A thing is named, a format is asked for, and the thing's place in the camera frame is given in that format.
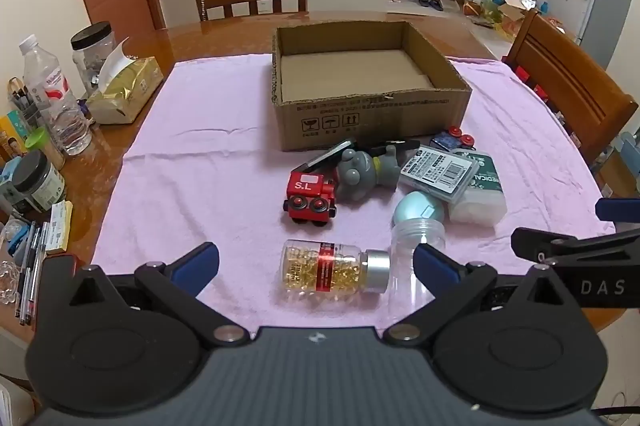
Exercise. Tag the pink table cloth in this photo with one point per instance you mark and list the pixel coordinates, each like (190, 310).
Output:
(207, 166)

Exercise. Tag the wooden chair right side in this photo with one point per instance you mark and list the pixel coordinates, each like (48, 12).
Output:
(594, 108)

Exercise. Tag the grey mouse figurine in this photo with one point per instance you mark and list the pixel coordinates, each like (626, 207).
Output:
(358, 173)

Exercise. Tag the gold capsule bottle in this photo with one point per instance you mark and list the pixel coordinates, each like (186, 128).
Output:
(331, 269)

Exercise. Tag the black lid plastic jar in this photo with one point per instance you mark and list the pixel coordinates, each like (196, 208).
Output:
(91, 47)

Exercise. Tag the pens on table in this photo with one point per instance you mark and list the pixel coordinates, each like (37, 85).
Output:
(34, 261)

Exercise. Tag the gold tissue pack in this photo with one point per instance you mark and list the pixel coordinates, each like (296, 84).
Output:
(125, 85)

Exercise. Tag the light blue egg case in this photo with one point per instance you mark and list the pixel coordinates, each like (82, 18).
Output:
(418, 205)

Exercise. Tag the green cap toothpick holder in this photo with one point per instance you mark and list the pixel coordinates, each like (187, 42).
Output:
(40, 139)

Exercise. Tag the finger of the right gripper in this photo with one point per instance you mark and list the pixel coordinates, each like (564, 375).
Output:
(618, 209)
(537, 246)

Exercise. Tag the dark blue toy train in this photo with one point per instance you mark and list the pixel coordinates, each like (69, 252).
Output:
(453, 138)

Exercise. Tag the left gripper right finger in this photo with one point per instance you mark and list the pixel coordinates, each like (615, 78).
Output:
(457, 289)

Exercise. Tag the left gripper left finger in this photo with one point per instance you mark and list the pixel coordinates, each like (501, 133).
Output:
(173, 289)

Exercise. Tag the clear water bottle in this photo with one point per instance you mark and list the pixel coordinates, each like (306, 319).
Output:
(50, 89)

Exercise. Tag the correction tape dispenser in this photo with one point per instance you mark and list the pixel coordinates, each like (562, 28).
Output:
(325, 159)

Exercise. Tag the red toy train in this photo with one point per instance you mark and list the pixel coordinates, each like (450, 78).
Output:
(311, 198)

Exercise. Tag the clear lead refill box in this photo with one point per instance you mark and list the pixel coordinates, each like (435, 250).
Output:
(443, 175)

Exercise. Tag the open cardboard box on floor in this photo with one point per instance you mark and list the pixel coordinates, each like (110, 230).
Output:
(512, 14)

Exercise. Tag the yellow white small box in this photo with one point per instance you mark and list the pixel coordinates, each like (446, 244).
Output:
(58, 232)

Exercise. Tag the grey refrigerator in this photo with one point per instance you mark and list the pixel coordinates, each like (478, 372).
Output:
(601, 28)

